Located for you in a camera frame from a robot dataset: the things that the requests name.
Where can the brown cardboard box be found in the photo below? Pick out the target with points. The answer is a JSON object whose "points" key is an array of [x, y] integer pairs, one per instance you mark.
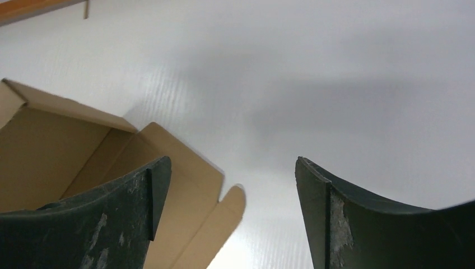
{"points": [[53, 148]]}

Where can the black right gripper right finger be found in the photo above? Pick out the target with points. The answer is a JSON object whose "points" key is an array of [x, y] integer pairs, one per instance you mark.
{"points": [[350, 227]]}

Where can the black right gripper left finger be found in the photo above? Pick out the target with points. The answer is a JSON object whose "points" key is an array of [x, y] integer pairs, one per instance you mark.
{"points": [[108, 226]]}

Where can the orange wooden shelf rack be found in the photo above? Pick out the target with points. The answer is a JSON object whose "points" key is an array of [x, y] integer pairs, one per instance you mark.
{"points": [[17, 10]]}

